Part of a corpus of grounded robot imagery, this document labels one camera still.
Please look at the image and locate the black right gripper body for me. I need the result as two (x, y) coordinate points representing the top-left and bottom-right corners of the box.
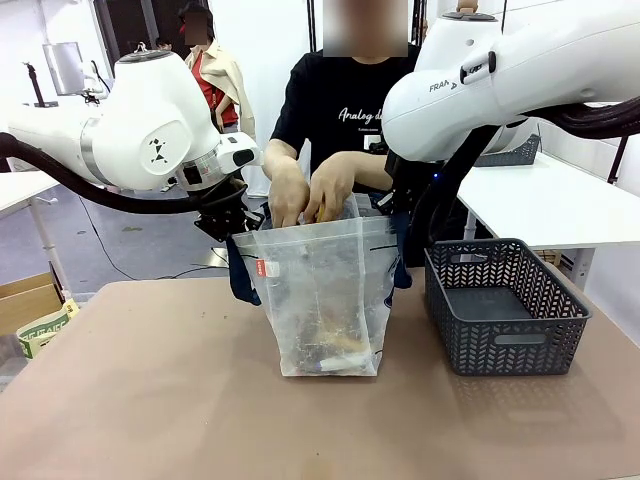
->
(384, 152), (419, 204)

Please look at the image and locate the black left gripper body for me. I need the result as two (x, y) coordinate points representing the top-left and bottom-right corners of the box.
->
(198, 179), (250, 220)

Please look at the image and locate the clear plastic tote bag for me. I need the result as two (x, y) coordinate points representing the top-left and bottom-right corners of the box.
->
(225, 192), (414, 379)

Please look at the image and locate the grey plastic woven-pattern basket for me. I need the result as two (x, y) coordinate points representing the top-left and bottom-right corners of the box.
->
(423, 238), (594, 377)
(472, 133), (544, 169)

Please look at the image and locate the person's left forearm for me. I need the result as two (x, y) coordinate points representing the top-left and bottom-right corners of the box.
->
(347, 149), (390, 189)

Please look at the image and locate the person's right forearm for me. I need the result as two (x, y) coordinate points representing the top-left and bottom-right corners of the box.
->
(263, 138), (304, 179)

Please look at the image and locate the person's right hand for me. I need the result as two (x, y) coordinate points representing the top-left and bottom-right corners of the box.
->
(268, 164), (311, 229)

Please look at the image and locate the person's left hand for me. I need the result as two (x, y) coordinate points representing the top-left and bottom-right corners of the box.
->
(305, 154), (359, 221)

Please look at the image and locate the person in black t-shirt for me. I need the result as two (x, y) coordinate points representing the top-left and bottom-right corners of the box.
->
(263, 0), (426, 211)

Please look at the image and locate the mannequin with cream jacket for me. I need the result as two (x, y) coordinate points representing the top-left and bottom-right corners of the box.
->
(177, 0), (259, 144)

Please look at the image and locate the brown snack packet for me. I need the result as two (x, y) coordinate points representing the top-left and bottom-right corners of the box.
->
(299, 304), (366, 357)

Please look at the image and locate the white side table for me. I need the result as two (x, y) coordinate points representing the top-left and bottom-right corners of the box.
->
(457, 149), (640, 301)

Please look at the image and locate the wooden crate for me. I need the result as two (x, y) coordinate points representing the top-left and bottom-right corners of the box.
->
(537, 247), (576, 274)

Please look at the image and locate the white backdrop curtain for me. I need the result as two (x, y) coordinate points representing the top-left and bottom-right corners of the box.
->
(219, 0), (324, 201)

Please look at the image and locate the white tube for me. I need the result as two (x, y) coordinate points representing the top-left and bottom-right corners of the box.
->
(319, 354), (372, 374)

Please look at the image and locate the green and white carton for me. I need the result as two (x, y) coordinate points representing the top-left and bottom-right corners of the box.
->
(16, 298), (81, 360)

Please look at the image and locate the white desk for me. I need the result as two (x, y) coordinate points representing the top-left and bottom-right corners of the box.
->
(0, 169), (69, 301)

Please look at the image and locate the brown cardboard box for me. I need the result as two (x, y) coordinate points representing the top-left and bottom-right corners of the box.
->
(0, 272), (66, 336)

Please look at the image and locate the grey monitor screen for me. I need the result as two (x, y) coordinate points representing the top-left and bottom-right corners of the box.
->
(42, 42), (86, 96)

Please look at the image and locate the black light stand leg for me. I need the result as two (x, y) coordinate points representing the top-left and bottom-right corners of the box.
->
(608, 134), (631, 186)

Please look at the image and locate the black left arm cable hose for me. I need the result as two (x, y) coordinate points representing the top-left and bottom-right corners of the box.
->
(0, 130), (249, 216)

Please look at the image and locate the black floor cable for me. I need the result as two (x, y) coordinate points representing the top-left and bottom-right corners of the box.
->
(77, 194), (231, 282)

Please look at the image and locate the black camera tripod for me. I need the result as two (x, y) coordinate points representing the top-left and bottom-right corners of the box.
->
(22, 62), (59, 109)

